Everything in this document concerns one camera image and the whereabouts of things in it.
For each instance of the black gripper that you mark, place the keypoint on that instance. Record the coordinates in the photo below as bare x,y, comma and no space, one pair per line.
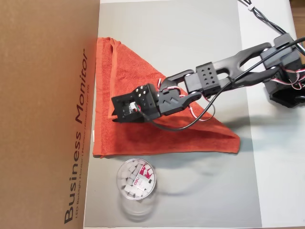
140,98

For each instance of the orange terry towel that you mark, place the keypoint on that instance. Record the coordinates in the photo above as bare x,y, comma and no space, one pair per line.
133,138

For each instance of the red white eraser packet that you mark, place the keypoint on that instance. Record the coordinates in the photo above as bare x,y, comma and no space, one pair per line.
143,177

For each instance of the clear plastic jar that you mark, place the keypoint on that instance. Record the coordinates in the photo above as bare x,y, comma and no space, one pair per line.
137,183

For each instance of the grey table mat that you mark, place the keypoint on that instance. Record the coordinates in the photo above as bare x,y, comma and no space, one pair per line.
190,190

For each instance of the brown cardboard monitor box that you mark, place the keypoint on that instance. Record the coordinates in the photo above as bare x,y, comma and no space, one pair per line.
43,119

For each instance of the black square wrist camera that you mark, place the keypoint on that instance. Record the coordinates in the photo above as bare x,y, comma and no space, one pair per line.
125,107

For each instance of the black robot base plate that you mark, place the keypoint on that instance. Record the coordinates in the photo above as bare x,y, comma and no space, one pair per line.
283,100

